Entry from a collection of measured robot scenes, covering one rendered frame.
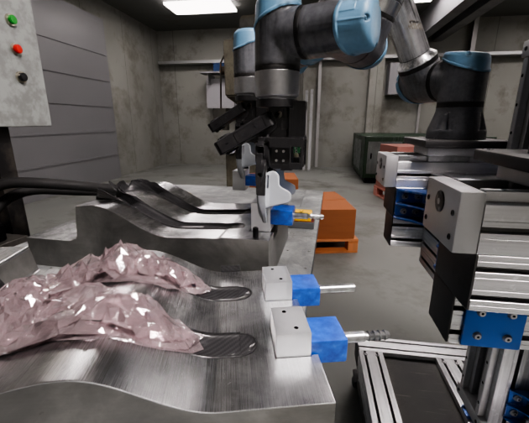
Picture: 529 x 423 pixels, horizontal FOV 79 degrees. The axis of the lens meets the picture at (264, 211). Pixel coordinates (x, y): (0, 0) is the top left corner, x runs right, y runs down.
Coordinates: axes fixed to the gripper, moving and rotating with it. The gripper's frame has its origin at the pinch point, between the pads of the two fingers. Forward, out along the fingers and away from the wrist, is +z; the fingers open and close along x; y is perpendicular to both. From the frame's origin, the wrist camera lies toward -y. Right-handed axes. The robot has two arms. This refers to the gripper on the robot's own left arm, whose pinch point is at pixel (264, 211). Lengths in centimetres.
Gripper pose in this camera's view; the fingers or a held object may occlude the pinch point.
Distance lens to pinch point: 61.2
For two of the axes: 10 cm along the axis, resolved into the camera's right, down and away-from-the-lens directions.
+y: 9.8, 0.6, -1.9
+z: 0.0, 9.6, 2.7
